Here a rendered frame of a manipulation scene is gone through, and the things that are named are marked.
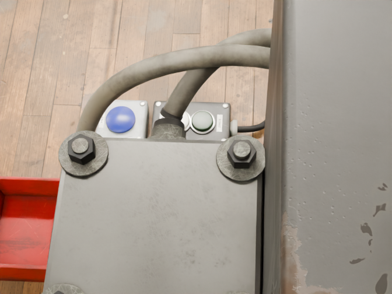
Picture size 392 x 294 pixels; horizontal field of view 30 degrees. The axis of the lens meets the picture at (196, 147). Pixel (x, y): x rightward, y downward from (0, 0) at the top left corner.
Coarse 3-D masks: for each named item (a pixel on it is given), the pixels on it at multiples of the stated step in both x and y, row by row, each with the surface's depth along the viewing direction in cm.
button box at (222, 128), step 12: (156, 108) 100; (192, 108) 100; (204, 108) 100; (216, 108) 99; (228, 108) 99; (216, 120) 99; (228, 120) 99; (264, 120) 100; (192, 132) 98; (204, 132) 98; (216, 132) 98; (228, 132) 98; (240, 132) 100
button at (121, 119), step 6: (114, 108) 99; (120, 108) 99; (126, 108) 99; (108, 114) 99; (114, 114) 99; (120, 114) 99; (126, 114) 99; (132, 114) 99; (108, 120) 99; (114, 120) 99; (120, 120) 98; (126, 120) 98; (132, 120) 99; (108, 126) 98; (114, 126) 98; (120, 126) 98; (126, 126) 98; (132, 126) 99; (120, 132) 98
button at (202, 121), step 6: (198, 114) 98; (204, 114) 98; (210, 114) 98; (192, 120) 98; (198, 120) 98; (204, 120) 98; (210, 120) 98; (192, 126) 98; (198, 126) 97; (204, 126) 97; (210, 126) 97
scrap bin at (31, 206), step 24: (0, 192) 96; (24, 192) 97; (48, 192) 96; (0, 216) 96; (24, 216) 97; (48, 216) 96; (0, 240) 95; (24, 240) 95; (48, 240) 95; (0, 264) 88; (24, 264) 94
